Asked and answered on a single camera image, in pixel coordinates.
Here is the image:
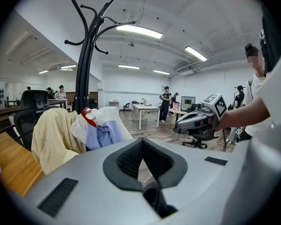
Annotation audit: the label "black office chair with headrest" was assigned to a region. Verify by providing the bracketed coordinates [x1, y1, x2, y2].
[14, 90, 59, 151]

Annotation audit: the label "wooden table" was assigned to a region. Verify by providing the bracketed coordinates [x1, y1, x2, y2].
[0, 132, 44, 196]

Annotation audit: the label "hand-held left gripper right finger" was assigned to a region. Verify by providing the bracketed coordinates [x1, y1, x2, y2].
[142, 137, 244, 225]

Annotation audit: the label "yellow clothes shirt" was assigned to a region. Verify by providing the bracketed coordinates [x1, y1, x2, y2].
[31, 108, 88, 176]

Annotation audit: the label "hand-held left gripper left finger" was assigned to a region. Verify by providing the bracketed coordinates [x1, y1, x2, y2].
[16, 137, 165, 225]

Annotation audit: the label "person's right hand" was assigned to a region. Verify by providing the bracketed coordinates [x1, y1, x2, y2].
[200, 116, 215, 128]

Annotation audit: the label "brown wooden partition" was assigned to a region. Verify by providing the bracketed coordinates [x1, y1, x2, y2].
[65, 91, 98, 110]

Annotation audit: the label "ceiling air conditioner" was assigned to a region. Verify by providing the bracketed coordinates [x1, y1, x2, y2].
[178, 68, 195, 76]

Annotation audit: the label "round pedestal table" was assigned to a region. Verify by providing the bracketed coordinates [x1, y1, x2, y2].
[169, 108, 188, 124]

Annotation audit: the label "person's black t-shirt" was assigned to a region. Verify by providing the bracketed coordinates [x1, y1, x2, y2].
[259, 3, 281, 77]

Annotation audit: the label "person's right forearm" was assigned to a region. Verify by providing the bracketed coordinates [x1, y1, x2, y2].
[215, 97, 272, 133]

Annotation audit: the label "black coat stand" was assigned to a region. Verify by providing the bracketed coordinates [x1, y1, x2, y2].
[64, 0, 137, 114]

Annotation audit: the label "white clothes with red print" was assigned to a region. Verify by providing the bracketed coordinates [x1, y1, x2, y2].
[71, 106, 133, 147]

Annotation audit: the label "black monitor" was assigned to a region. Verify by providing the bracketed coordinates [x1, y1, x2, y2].
[180, 96, 196, 112]

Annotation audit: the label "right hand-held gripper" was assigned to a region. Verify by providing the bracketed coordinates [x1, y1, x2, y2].
[175, 93, 228, 141]

